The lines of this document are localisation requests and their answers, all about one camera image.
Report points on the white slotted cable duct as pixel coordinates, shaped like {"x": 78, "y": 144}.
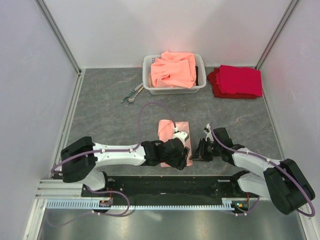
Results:
{"x": 87, "y": 204}

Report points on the left aluminium frame post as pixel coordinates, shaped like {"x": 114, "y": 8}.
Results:
{"x": 58, "y": 35}

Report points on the green handled knife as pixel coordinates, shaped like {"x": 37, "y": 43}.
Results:
{"x": 132, "y": 92}

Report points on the aluminium frame post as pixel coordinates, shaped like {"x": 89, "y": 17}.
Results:
{"x": 277, "y": 32}
{"x": 58, "y": 35}

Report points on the white plastic basket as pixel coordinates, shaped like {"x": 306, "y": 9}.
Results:
{"x": 146, "y": 70}

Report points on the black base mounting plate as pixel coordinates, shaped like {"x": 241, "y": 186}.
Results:
{"x": 182, "y": 188}

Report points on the wooden utensil in basket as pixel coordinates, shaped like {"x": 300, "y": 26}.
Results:
{"x": 150, "y": 83}

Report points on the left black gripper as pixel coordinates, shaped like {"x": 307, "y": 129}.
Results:
{"x": 180, "y": 162}

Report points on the salmon pink cloth pile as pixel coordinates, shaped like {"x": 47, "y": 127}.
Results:
{"x": 174, "y": 69}

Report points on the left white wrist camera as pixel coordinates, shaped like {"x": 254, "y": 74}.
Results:
{"x": 180, "y": 135}

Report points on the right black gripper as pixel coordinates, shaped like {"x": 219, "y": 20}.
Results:
{"x": 199, "y": 153}

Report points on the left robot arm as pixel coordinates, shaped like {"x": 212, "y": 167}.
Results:
{"x": 82, "y": 159}

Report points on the red folded cloth stack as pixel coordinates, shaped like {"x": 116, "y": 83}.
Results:
{"x": 231, "y": 82}

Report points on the light pink satin napkin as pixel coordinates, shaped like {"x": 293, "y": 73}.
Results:
{"x": 166, "y": 131}

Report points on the dark item in basket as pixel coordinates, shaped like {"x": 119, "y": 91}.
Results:
{"x": 197, "y": 76}

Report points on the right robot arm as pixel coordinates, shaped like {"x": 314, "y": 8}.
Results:
{"x": 280, "y": 181}

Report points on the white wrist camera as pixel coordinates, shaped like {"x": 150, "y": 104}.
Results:
{"x": 208, "y": 133}
{"x": 180, "y": 135}

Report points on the right aluminium frame post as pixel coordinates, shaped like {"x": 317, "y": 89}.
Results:
{"x": 277, "y": 32}

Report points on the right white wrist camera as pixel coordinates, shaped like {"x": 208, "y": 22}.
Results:
{"x": 208, "y": 133}

